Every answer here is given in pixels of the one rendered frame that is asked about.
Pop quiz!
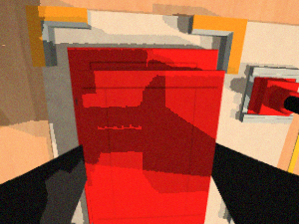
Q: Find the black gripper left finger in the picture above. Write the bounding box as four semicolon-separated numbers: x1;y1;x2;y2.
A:
0;145;88;224

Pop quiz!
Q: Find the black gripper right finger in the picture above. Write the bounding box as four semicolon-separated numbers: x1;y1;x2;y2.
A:
210;143;299;224

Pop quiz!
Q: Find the yellow rectangular outline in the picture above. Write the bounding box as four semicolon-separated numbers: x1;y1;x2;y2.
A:
287;133;299;172

